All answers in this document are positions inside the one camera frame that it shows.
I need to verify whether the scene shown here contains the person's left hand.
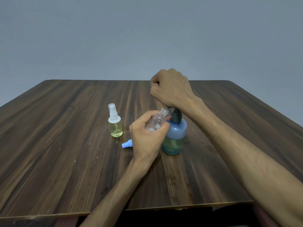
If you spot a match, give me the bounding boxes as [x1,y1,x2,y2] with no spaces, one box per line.
[129,110,171,166]

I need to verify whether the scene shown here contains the person's right hand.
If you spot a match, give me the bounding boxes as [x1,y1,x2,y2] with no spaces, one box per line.
[150,68,204,116]

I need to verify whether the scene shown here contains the blue-capped small spray bottle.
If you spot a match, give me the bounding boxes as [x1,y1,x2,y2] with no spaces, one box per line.
[145,108,169,132]

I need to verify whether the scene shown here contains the blue green pump bottle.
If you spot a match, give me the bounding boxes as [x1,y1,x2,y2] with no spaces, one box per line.
[161,107,188,156]

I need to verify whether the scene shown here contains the clear small bottle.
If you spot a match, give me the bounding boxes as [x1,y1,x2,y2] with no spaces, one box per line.
[108,115,123,138]

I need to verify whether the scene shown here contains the white spray cap with tube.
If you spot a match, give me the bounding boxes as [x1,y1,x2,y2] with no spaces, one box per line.
[108,103,118,119]

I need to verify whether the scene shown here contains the person's right forearm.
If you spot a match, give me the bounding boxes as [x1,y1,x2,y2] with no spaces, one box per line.
[187,101,303,227]

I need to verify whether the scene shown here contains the person's left forearm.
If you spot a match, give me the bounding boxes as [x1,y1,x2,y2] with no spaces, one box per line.
[79,157,150,227]

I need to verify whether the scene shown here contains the maroon table leg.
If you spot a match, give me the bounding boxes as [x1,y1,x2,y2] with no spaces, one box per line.
[251,204,275,227]
[54,215,79,227]

